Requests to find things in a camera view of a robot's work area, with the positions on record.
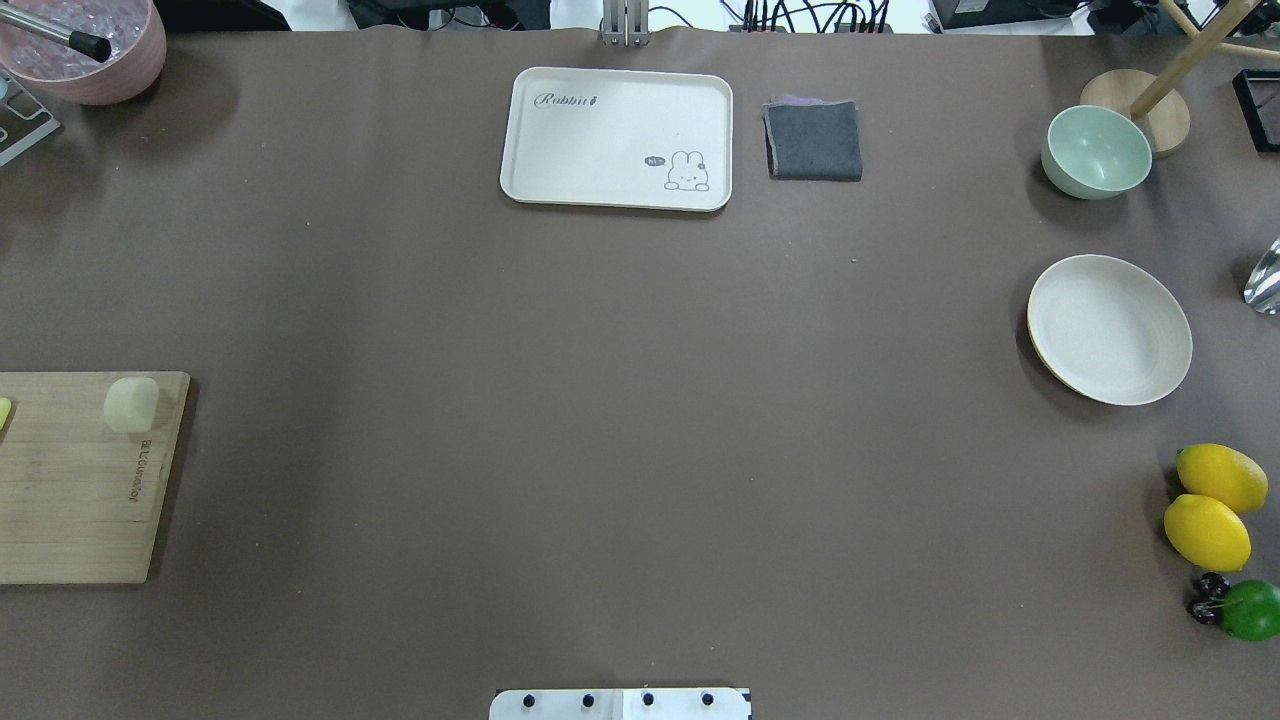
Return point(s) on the cream round plate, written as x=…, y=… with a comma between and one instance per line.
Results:
x=1109, y=330

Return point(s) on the white steamed bun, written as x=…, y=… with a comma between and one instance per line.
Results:
x=130, y=405

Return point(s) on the cream rabbit tray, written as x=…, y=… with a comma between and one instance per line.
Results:
x=619, y=139

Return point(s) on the folded grey cloth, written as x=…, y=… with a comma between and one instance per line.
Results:
x=811, y=139

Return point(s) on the mint green bowl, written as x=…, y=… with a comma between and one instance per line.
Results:
x=1094, y=153

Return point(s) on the wooden cutting board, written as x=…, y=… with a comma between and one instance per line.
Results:
x=81, y=501

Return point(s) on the wooden cup stand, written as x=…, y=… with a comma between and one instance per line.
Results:
x=1153, y=102

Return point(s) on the yellow lemon upper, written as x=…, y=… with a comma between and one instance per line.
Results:
x=1221, y=472

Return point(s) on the yellow lemon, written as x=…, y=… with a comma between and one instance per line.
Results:
x=1221, y=472
x=1207, y=533

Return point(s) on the yellow lemon lower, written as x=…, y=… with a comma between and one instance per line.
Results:
x=1207, y=533

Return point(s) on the dark cherries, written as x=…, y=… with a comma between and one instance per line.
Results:
x=1209, y=591

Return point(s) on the metal scoop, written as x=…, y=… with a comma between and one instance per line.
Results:
x=1261, y=291

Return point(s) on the green lime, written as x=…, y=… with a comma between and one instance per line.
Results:
x=1250, y=611

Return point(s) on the aluminium frame post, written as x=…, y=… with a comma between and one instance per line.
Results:
x=625, y=23

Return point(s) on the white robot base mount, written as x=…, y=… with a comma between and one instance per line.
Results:
x=623, y=703

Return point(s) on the metal tongs handle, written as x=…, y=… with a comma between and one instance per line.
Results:
x=94, y=47

